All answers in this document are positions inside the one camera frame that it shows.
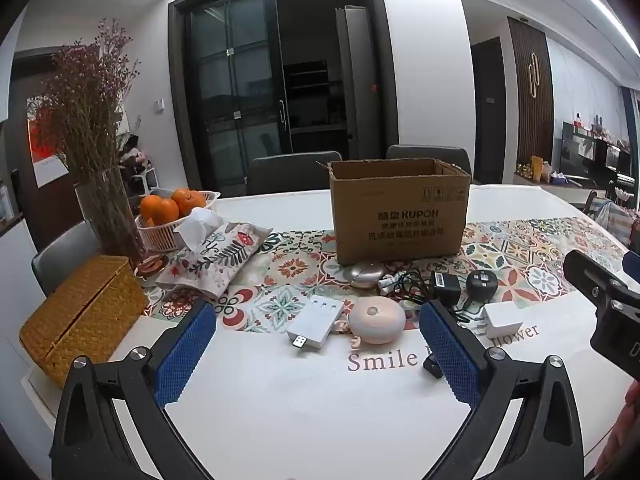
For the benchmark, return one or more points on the pink round device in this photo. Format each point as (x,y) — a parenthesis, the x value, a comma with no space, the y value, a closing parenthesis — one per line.
(377,320)

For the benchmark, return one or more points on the grey dining chair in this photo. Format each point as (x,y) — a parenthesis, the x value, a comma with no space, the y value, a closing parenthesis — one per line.
(295,172)
(425,155)
(65,260)

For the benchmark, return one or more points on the person's right hand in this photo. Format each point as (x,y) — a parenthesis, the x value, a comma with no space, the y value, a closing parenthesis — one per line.
(627,435)

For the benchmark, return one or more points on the floral fabric tissue cover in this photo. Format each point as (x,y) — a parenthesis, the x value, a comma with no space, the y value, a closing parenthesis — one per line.
(225,255)

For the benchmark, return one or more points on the small brown dish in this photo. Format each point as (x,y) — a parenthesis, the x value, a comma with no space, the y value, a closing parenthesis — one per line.
(151,266)

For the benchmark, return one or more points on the dark wooden door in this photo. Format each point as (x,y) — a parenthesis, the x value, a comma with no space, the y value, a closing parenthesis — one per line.
(489,110)

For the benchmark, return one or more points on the glass vase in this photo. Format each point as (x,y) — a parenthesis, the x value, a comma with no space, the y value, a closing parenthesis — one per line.
(112,220)

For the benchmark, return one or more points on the silver oval case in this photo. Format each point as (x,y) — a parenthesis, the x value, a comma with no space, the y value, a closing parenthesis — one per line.
(365,274)

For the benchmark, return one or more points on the white plastic fruit basket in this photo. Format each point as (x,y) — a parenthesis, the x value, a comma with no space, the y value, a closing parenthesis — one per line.
(165,237)

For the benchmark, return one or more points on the brown cardboard box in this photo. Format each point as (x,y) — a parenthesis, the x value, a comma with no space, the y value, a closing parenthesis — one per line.
(400,220)

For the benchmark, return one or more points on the dried flower bunch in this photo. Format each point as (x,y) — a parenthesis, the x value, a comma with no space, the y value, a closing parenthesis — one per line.
(90,95)

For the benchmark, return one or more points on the dark glass sliding door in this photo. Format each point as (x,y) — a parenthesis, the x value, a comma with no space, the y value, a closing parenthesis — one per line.
(230,85)

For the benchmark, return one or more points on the grey refrigerator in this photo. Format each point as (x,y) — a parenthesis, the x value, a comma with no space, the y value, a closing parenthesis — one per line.
(357,85)

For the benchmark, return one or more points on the white usb hub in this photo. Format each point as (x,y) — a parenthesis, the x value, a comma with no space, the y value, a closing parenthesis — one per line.
(315,320)

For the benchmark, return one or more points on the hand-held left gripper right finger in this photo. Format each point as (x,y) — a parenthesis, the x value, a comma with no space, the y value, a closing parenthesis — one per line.
(447,355)

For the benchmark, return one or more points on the striped blue cloth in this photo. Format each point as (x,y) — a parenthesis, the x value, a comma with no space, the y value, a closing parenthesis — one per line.
(612,220)

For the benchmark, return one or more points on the orange fruit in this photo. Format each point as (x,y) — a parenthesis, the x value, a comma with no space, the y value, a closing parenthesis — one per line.
(189,201)
(159,210)

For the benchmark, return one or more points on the dark tv cabinet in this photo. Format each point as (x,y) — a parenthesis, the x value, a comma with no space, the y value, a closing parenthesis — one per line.
(600,155)

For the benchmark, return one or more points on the white patterned tablecloth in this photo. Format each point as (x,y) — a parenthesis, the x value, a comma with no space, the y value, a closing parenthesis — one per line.
(310,410)

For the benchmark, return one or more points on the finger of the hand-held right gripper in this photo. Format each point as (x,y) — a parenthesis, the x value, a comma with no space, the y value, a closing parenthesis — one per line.
(633,262)
(590,280)

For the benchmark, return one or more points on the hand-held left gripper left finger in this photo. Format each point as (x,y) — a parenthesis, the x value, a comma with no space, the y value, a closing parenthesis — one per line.
(185,355)

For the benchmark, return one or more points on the yellow box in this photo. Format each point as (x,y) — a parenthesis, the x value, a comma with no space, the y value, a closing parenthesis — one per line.
(536,167)

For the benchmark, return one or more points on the small dark plastic object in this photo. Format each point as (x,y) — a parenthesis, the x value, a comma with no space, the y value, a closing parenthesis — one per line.
(432,370)

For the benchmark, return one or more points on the white charger block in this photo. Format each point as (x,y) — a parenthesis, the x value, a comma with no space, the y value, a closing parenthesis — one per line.
(505,320)

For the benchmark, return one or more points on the red wall poster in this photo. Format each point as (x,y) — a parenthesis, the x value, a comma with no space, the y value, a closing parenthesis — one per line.
(42,145)

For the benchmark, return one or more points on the woven wicker box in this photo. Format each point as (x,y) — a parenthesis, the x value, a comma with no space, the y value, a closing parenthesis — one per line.
(85,315)

